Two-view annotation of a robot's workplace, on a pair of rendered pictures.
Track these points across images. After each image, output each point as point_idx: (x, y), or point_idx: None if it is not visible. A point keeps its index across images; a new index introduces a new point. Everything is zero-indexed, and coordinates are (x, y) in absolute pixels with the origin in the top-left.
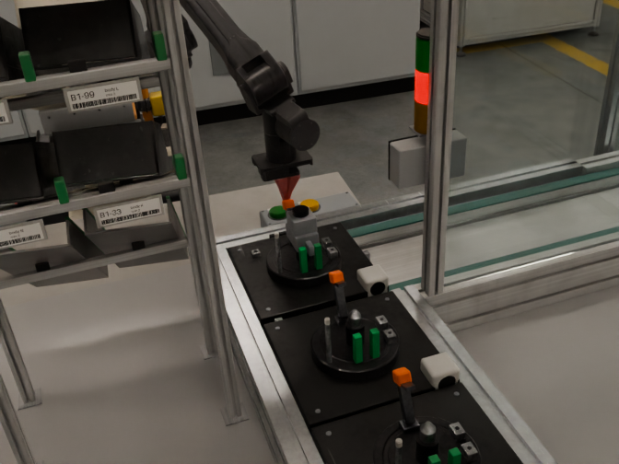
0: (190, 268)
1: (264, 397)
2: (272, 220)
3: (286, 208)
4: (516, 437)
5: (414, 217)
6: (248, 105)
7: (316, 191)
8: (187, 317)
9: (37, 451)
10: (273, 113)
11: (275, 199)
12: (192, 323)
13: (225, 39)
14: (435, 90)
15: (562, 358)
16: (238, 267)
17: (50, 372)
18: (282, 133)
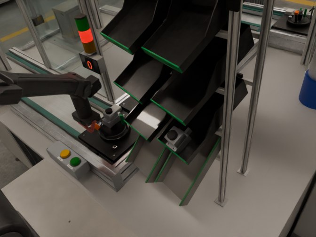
0: (108, 206)
1: None
2: (81, 161)
3: (99, 126)
4: None
5: (61, 123)
6: (86, 96)
7: (16, 194)
8: (143, 182)
9: (235, 177)
10: (92, 85)
11: (27, 209)
12: (146, 177)
13: (68, 78)
14: (95, 29)
15: (113, 88)
16: (126, 148)
17: (204, 206)
18: (96, 89)
